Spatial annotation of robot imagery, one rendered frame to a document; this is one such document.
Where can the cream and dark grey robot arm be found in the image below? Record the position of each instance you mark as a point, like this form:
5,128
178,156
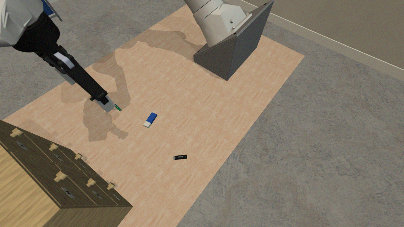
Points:
216,19

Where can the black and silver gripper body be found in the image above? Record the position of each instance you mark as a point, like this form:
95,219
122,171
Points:
41,36

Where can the black aa battery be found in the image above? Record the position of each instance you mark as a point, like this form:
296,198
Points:
180,157

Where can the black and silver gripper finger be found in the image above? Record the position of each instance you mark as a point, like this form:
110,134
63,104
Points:
65,76
73,69

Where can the blue and white eraser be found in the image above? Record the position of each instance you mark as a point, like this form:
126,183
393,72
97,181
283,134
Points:
150,120

